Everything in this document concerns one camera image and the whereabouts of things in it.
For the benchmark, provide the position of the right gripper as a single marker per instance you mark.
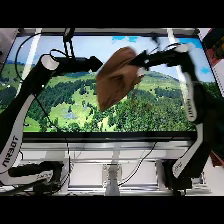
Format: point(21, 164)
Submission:
point(138, 59)

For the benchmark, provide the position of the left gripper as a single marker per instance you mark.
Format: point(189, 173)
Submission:
point(93, 63)

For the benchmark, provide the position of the brown long-sleeved shirt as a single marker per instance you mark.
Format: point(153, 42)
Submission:
point(116, 80)

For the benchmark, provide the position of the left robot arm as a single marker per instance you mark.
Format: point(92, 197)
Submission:
point(20, 110)

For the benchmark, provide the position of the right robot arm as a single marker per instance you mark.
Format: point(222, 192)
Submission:
point(191, 100)

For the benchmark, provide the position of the silver frame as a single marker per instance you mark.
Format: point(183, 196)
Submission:
point(113, 146)

